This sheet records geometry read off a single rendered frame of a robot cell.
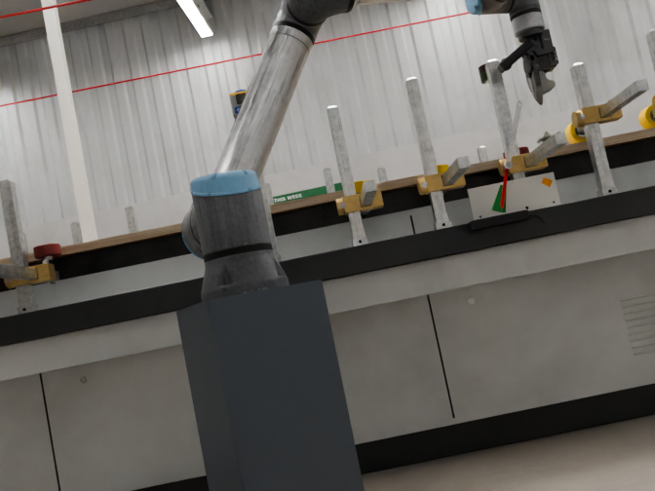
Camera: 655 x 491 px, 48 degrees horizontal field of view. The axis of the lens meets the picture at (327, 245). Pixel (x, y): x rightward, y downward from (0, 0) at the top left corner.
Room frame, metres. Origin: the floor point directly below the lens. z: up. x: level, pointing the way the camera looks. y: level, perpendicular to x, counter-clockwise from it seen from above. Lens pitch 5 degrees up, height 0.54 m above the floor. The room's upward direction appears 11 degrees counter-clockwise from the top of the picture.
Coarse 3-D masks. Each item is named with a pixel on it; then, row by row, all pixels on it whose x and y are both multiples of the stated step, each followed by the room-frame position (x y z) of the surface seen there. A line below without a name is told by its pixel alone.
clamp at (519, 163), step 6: (516, 156) 2.15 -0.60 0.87; (522, 156) 2.15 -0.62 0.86; (498, 162) 2.18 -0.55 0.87; (504, 162) 2.15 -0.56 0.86; (516, 162) 2.15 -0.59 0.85; (522, 162) 2.15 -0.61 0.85; (540, 162) 2.15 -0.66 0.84; (546, 162) 2.15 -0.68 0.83; (498, 168) 2.19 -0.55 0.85; (516, 168) 2.15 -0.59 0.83; (522, 168) 2.15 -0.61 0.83; (528, 168) 2.15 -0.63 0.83; (534, 168) 2.15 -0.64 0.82; (540, 168) 2.16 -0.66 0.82; (510, 174) 2.18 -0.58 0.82
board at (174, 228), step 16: (576, 144) 2.34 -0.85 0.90; (608, 144) 2.34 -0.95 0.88; (496, 160) 2.34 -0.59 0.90; (416, 176) 2.34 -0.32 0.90; (336, 192) 2.33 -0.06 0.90; (272, 208) 2.33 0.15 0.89; (288, 208) 2.33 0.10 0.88; (176, 224) 2.33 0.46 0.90; (96, 240) 2.33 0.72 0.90; (112, 240) 2.33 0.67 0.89; (128, 240) 2.33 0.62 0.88; (144, 240) 2.35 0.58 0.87; (32, 256) 2.32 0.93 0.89
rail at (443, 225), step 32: (608, 192) 2.15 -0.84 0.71; (640, 192) 2.14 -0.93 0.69; (448, 224) 2.15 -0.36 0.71; (512, 224) 2.13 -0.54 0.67; (544, 224) 2.13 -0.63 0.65; (576, 224) 2.14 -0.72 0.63; (320, 256) 2.13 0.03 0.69; (352, 256) 2.13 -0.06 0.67; (384, 256) 2.13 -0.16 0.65; (416, 256) 2.13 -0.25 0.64; (160, 288) 2.12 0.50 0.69; (192, 288) 2.12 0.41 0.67; (0, 320) 2.12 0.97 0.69; (32, 320) 2.12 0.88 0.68; (64, 320) 2.12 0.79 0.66; (96, 320) 2.12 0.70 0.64; (128, 320) 2.12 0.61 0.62
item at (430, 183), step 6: (432, 174) 2.15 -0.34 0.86; (438, 174) 2.15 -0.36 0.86; (462, 174) 2.15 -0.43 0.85; (420, 180) 2.15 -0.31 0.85; (426, 180) 2.15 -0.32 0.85; (432, 180) 2.15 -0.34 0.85; (438, 180) 2.15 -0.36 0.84; (462, 180) 2.15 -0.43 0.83; (420, 186) 2.15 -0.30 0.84; (426, 186) 2.15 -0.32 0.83; (432, 186) 2.15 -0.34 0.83; (438, 186) 2.15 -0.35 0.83; (444, 186) 2.15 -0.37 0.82; (450, 186) 2.15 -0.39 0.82; (456, 186) 2.15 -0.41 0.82; (462, 186) 2.17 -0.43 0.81; (420, 192) 2.16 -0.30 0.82; (426, 192) 2.16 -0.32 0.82
